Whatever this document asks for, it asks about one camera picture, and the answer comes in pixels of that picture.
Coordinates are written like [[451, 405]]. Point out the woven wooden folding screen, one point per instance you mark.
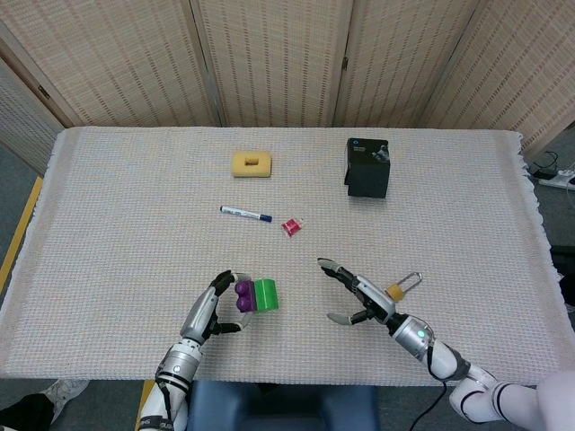
[[269, 58]]

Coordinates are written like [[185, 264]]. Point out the red candy packet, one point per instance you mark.
[[291, 226]]

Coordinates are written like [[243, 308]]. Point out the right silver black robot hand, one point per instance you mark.
[[373, 298]]

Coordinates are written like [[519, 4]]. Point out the white marker with blue cap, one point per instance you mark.
[[242, 213]]

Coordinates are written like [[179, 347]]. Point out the yellow sponge with hole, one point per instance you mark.
[[265, 169]]

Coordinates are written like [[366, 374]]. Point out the purple toy brick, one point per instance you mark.
[[245, 296]]

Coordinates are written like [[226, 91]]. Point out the white power strip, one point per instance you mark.
[[557, 181]]

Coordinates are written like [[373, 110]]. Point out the brass padlock with long shackle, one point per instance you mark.
[[396, 291]]

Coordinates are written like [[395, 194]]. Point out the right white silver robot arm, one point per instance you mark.
[[418, 336]]

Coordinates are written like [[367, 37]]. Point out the black cardboard box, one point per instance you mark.
[[366, 175]]

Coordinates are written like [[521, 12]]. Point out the green toy brick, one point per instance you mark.
[[267, 294]]

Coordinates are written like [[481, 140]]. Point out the beige woven tablecloth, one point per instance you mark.
[[135, 224]]

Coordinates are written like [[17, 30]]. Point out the black trouser leg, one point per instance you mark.
[[563, 260], [24, 410]]

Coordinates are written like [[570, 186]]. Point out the yellow floor tape strip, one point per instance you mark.
[[20, 231], [144, 393]]

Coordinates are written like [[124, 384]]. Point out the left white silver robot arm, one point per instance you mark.
[[177, 368]]

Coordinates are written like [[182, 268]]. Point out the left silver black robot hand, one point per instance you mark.
[[200, 314]]

